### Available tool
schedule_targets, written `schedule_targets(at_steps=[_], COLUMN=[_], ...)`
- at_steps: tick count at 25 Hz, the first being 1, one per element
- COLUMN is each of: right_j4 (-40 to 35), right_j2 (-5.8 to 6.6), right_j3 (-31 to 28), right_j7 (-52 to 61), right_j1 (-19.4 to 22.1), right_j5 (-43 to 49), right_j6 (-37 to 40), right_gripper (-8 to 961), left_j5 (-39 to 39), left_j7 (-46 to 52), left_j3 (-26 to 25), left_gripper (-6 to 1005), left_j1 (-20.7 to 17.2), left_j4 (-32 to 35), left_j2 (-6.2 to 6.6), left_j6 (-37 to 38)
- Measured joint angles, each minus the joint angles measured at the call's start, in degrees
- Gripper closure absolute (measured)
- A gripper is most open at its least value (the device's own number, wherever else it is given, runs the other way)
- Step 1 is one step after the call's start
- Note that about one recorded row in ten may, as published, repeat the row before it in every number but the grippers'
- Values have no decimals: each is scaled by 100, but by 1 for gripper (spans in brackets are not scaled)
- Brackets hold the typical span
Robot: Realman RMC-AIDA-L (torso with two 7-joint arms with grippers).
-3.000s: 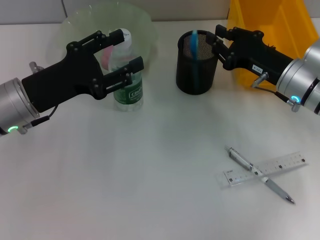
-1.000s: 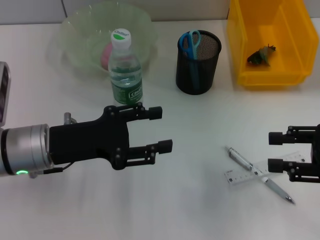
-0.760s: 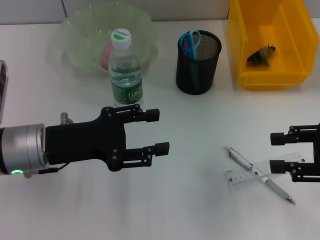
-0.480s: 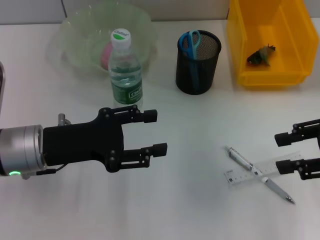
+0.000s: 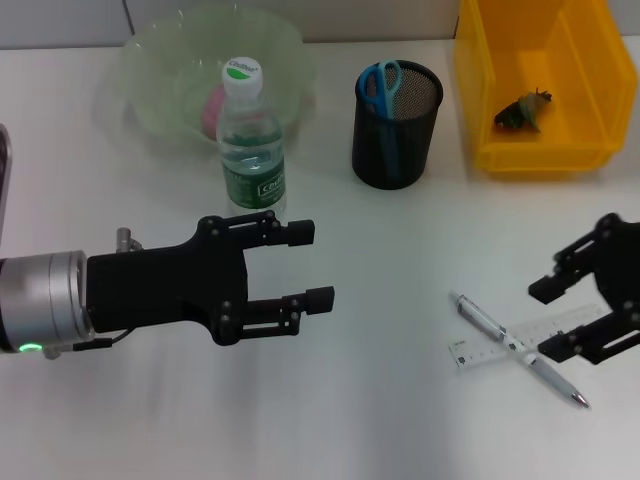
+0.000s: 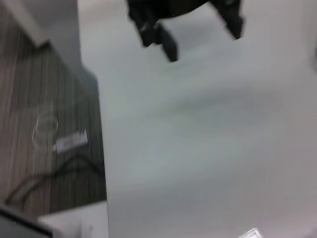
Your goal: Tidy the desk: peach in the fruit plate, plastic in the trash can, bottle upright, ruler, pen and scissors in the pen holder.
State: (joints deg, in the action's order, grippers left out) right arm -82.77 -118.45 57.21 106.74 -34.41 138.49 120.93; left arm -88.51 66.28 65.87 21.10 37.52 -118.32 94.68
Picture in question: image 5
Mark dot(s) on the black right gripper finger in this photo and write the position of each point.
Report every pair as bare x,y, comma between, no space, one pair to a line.
545,290
590,342

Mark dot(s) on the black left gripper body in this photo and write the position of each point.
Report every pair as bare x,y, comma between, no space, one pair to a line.
160,290

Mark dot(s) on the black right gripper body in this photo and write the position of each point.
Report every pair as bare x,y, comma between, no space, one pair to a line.
622,265

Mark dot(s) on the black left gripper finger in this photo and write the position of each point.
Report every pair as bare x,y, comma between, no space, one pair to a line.
300,234
320,300

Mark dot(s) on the clear plastic ruler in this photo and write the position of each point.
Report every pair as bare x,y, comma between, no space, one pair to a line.
480,352

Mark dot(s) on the clear water bottle green label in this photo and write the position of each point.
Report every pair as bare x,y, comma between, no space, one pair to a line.
252,150

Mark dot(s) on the pink toy peach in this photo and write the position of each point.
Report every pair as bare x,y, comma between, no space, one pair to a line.
212,112

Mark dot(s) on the blue sheathed scissors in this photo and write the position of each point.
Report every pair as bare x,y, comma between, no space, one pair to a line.
382,95

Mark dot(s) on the green plastic wrapper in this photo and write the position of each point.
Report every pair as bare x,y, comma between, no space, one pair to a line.
522,111

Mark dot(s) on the silver white ballpoint pen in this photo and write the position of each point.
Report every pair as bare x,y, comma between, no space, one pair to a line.
555,380

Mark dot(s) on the black mesh pen cup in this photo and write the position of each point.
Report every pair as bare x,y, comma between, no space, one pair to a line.
415,150

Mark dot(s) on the translucent green fruit bowl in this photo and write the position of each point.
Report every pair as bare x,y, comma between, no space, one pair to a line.
165,65

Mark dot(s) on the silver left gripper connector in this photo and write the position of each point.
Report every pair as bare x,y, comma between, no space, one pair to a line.
125,240

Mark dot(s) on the yellow plastic storage bin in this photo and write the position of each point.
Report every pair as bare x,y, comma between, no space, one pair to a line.
590,75

